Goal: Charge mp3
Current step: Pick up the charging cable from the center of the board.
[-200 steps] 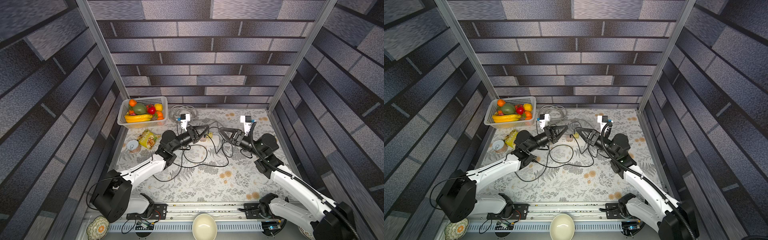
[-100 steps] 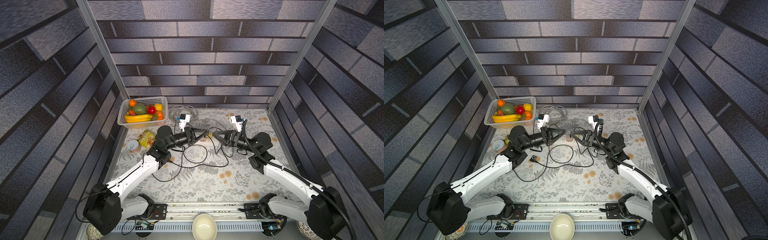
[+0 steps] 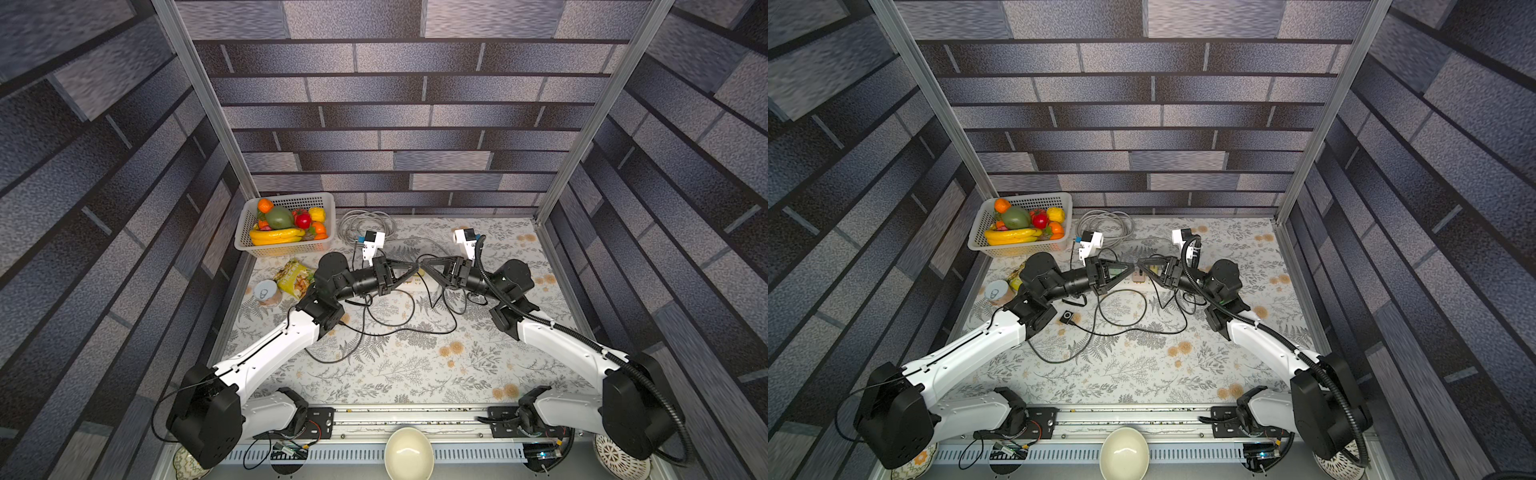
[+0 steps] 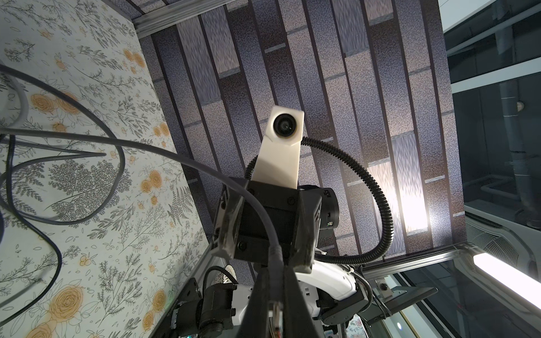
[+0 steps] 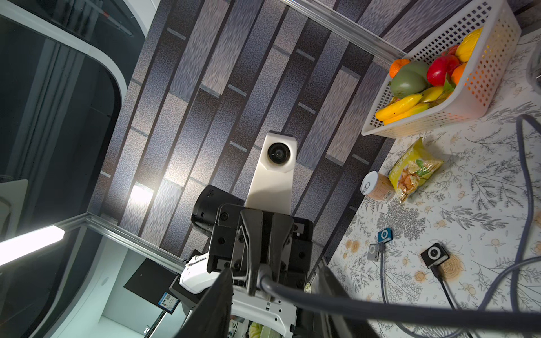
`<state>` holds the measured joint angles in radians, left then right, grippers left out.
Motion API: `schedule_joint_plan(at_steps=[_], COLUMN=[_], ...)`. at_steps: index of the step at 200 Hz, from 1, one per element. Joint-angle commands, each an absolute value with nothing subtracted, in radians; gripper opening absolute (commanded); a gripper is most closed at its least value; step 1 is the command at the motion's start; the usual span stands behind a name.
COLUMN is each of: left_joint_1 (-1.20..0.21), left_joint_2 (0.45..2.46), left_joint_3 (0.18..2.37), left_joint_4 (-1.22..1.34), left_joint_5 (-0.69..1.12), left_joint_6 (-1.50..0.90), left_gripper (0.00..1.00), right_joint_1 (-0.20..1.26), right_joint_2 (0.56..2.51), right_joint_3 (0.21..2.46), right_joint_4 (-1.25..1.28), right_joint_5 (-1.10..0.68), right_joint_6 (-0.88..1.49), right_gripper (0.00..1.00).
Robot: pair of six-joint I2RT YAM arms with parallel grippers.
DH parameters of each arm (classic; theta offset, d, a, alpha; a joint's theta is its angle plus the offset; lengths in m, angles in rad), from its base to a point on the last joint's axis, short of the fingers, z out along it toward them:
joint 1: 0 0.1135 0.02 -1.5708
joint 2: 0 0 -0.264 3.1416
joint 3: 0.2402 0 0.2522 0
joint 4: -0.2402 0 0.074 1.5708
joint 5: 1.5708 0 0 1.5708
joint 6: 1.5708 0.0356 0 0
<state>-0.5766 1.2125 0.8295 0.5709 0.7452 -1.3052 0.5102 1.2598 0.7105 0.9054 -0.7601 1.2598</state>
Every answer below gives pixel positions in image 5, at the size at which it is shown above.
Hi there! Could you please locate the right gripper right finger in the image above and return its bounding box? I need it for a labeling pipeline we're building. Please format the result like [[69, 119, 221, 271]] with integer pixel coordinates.
[[318, 266, 379, 337]]

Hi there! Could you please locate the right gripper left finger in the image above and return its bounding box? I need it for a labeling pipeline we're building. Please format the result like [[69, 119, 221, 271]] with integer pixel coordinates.
[[174, 268, 233, 338]]

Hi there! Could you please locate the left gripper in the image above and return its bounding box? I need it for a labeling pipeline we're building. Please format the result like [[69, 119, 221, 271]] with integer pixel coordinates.
[[207, 204, 314, 296]]

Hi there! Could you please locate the blue mp3 player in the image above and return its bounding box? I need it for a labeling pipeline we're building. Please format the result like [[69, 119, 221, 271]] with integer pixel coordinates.
[[377, 228, 393, 243]]

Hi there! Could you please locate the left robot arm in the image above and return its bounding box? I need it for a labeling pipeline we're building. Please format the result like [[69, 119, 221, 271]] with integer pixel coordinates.
[[170, 185, 314, 337]]

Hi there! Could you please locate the grey mp3 player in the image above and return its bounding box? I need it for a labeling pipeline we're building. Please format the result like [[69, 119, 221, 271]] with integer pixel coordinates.
[[367, 244, 380, 262]]

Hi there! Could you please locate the pull-tab food can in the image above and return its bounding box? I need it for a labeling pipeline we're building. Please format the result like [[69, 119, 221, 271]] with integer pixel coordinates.
[[360, 170, 395, 202]]

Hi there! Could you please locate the yellow corn chips bag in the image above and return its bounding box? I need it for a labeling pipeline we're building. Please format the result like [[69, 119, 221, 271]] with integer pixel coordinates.
[[388, 137, 444, 203]]

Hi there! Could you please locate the yellow plastic banana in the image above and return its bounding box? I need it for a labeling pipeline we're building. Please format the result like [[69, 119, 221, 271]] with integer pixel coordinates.
[[376, 94, 430, 125]]

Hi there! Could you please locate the orange plastic tangerine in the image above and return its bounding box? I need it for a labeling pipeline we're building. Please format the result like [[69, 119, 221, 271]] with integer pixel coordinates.
[[389, 59, 410, 79]]

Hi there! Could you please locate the green plastic mango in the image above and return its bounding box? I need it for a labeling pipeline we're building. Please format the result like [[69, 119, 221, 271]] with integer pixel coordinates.
[[390, 61, 430, 99]]

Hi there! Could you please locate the yellow plastic corn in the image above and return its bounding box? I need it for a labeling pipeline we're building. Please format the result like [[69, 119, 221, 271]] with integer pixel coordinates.
[[455, 28, 483, 63]]

